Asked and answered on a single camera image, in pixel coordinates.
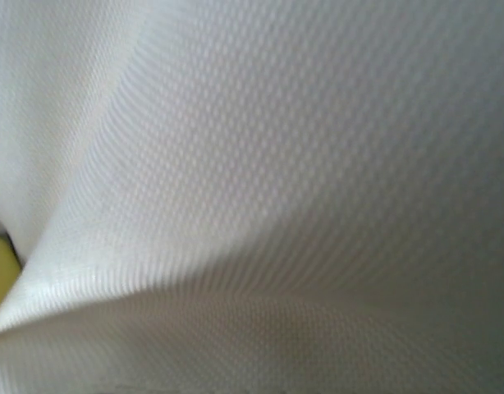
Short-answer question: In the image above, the beige canvas backpack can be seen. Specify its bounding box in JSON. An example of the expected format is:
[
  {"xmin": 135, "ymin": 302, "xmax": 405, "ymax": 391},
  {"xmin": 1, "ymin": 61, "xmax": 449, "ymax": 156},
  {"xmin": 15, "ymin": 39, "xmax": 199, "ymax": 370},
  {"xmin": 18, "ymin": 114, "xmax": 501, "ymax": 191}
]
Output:
[{"xmin": 0, "ymin": 0, "xmax": 504, "ymax": 394}]

